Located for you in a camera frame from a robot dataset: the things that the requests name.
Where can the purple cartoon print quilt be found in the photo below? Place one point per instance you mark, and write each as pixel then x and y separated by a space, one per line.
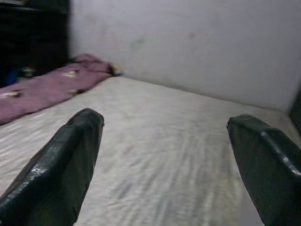
pixel 47 91

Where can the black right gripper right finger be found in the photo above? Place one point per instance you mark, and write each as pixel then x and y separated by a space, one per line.
pixel 272 171

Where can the black cabinet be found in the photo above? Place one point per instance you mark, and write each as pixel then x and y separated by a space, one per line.
pixel 33 35

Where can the beige quilted mattress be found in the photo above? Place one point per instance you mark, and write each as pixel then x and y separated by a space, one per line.
pixel 152 141

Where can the blue plastic container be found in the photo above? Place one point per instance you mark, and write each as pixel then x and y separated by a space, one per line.
pixel 12 76

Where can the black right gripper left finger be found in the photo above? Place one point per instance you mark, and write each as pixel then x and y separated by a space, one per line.
pixel 51 179

